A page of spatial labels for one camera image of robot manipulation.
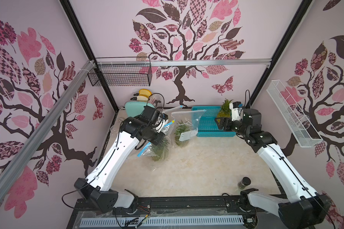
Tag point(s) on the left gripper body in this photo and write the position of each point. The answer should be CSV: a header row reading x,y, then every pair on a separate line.
x,y
153,137

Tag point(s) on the clear acrylic wall shelf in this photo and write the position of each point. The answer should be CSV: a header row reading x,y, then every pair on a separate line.
x,y
297,120

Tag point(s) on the mint green toaster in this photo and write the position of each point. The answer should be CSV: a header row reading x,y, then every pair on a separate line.
x,y
134,108

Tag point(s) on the teal plastic basket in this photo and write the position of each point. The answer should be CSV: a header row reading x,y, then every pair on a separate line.
x,y
207,126

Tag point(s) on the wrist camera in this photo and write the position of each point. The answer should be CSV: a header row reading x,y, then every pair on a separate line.
x,y
162,121
236,108

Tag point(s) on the blue-zip zip-top bag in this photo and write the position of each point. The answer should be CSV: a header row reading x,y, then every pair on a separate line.
x,y
155,155

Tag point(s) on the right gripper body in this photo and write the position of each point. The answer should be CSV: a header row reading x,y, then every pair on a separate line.
x,y
224,123

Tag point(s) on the black wire wall basket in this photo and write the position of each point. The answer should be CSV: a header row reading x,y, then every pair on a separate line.
x,y
122,71

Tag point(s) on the yellow pineapple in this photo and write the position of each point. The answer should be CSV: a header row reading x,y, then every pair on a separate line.
x,y
225,110

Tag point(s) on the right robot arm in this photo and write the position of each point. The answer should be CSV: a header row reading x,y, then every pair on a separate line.
x,y
303,206

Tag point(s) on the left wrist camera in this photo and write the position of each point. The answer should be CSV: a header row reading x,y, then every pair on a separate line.
x,y
162,121

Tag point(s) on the white slotted cable duct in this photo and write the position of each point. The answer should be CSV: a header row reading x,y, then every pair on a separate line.
x,y
165,221

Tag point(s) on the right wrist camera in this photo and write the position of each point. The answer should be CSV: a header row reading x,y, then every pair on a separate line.
x,y
236,108

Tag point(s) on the back right zip-top bag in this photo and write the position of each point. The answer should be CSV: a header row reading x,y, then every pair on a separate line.
x,y
186,126

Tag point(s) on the back left zip-top bag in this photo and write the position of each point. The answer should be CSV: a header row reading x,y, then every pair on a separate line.
x,y
169,111

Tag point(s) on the yellow bread slice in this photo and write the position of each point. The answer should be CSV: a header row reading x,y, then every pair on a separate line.
x,y
145,92

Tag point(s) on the dark lidded spice jar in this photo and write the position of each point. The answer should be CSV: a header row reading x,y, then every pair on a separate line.
x,y
245,182

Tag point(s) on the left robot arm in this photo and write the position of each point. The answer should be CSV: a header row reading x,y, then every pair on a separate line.
x,y
96,187

